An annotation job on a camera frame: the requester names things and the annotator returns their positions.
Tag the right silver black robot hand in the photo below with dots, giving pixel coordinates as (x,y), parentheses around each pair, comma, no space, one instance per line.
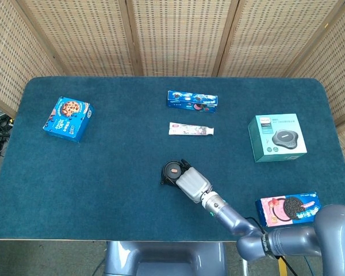
(191,181)

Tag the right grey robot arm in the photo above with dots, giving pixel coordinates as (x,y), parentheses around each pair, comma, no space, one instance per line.
(276,230)

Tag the white toothpaste tube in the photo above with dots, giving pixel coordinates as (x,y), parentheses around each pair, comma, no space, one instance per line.
(189,128)

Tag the blue table mat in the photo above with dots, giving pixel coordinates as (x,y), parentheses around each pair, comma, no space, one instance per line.
(132,172)

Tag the long blue cookie box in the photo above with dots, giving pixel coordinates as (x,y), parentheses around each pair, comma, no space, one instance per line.
(192,102)

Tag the grey robot torso base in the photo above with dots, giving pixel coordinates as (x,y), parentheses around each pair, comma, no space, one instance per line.
(164,258)

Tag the pink blue sandwich cookie box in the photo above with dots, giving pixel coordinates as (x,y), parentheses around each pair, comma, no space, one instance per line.
(281,208)

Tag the teal speakerphone box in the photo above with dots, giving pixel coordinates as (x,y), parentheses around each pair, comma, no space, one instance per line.
(276,138)

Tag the yellow floor tape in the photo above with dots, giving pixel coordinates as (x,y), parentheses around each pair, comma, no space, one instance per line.
(282,267)

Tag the blue chocolate chip cookie box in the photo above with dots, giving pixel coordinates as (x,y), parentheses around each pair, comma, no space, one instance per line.
(69,119)

